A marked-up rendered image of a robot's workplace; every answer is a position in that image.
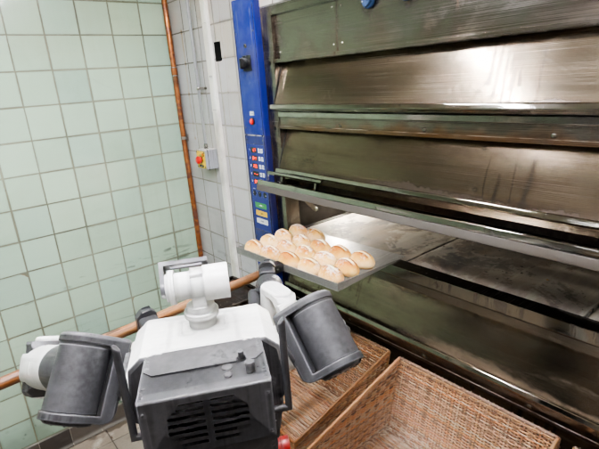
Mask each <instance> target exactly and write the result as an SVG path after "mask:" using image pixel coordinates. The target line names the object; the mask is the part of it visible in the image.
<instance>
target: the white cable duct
mask: <svg viewBox="0 0 599 449"><path fill-rule="evenodd" d="M199 3H200V10H201V24H202V31H203V39H204V46H205V53H206V61H207V68H208V76H209V90H210V97H211V104H212V112H213V119H214V127H215V134H216V141H217V155H218V163H219V170H220V177H221V184H222V193H223V200H224V207H225V214H226V228H227V236H228V243H229V250H230V258H231V265H232V273H233V276H235V277H237V278H240V274H239V266H238V258H237V251H236V243H235V236H234V221H233V213H232V205H231V198H230V190H229V183H228V174H227V167H226V153H225V145H224V137H223V129H222V122H221V114H220V107H219V99H218V91H217V77H216V69H215V61H214V53H213V45H212V38H211V30H210V23H209V8H208V0H199Z"/></svg>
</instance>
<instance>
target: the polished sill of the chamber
mask: <svg viewBox="0 0 599 449"><path fill-rule="evenodd" d="M379 271H381V272H384V273H388V274H391V275H394V276H397V277H398V278H401V279H404V280H407V281H410V282H414V283H417V284H419V285H422V286H424V287H427V288H430V289H433V290H437V291H439V292H442V293H445V294H448V295H450V296H453V297H456V298H460V299H462V300H465V301H468V302H471V303H473V304H476V305H479V306H483V307H486V308H488V309H491V310H494V311H497V312H498V313H501V314H506V315H509V316H511V317H514V318H517V319H519V320H522V321H524V322H529V323H532V324H535V325H537V326H539V327H542V328H545V329H548V330H550V331H555V332H558V333H560V334H562V335H565V336H568V337H571V338H574V339H578V340H580V341H583V342H586V343H588V344H591V345H594V346H597V347H599V322H598V321H596V320H593V319H590V318H586V317H584V316H581V315H578V314H573V313H570V312H567V311H564V310H561V309H558V308H555V307H552V306H547V305H544V304H541V303H538V302H535V301H532V300H529V299H526V298H521V297H518V296H515V295H513V294H509V293H506V292H503V291H501V290H495V289H492V288H490V287H487V286H484V285H480V284H478V283H475V282H469V281H466V280H464V279H461V278H458V277H454V276H452V275H449V274H446V273H441V272H438V271H435V270H432V269H429V268H426V267H423V266H420V265H415V264H412V263H409V262H406V261H403V260H400V259H399V260H398V261H396V262H394V263H393V264H391V265H388V266H386V267H384V268H382V269H381V270H379Z"/></svg>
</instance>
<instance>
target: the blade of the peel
mask: <svg viewBox="0 0 599 449"><path fill-rule="evenodd" d="M324 237H325V241H327V242H328V243H329V245H330V246H331V247H332V246H334V245H336V244H340V245H343V246H345V247H346V248H347V249H348V250H349V251H350V253H351V255H352V253H354V252H356V251H359V250H363V251H366V252H367V253H369V254H370V255H371V256H372V257H373V259H374V261H375V265H374V267H373V268H372V269H360V268H359V275H356V276H354V277H346V276H344V281H342V282H338V283H337V282H332V281H329V280H327V279H325V278H322V277H319V276H317V275H314V274H311V273H308V272H305V271H302V270H300V269H298V268H295V267H292V266H289V265H286V264H283V270H284V271H285V272H287V273H291V274H293V275H296V276H299V277H300V278H303V279H306V280H308V281H311V282H314V283H317V284H319V285H322V286H324V287H326V288H329V289H331V290H336V291H340V290H343V289H345V288H347V287H348V286H350V285H351V284H353V283H355V282H358V281H360V280H362V279H364V278H365V277H367V276H369V275H371V274H372V273H375V272H377V271H379V270H381V269H382V268H384V267H386V266H388V265H391V264H393V263H394V262H396V261H398V260H399V259H401V258H403V257H405V256H402V255H399V254H396V253H392V252H388V251H386V250H382V249H376V248H373V247H369V246H366V245H363V244H359V243H355V242H352V241H346V240H343V239H340V238H336V237H332V236H329V235H326V234H325V235H324ZM244 247H245V244H244V245H241V246H238V247H236V251H237V253H238V254H240V255H243V256H245V257H249V258H251V259H254V260H257V261H259V262H261V261H262V260H264V259H268V257H263V256H261V255H259V254H256V253H253V252H250V251H248V250H246V249H244Z"/></svg>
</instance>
